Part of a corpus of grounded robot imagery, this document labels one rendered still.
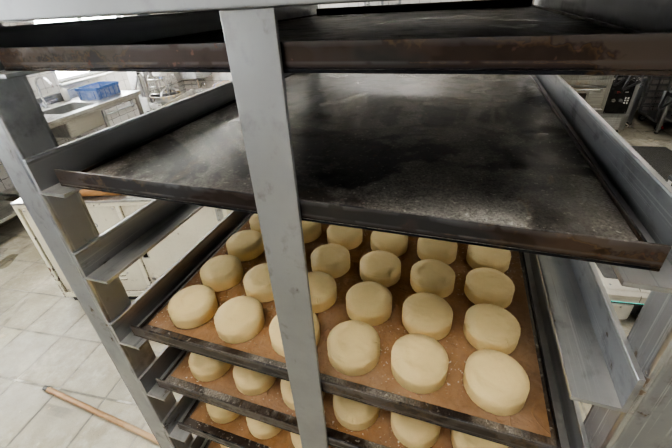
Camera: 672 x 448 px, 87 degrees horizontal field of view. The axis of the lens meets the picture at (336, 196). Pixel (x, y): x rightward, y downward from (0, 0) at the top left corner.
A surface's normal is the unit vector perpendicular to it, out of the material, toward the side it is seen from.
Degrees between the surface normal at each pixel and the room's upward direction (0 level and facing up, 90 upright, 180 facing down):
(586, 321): 0
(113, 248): 90
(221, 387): 0
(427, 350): 0
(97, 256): 90
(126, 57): 90
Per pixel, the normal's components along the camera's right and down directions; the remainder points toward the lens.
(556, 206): -0.05, -0.87
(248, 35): -0.32, 0.48
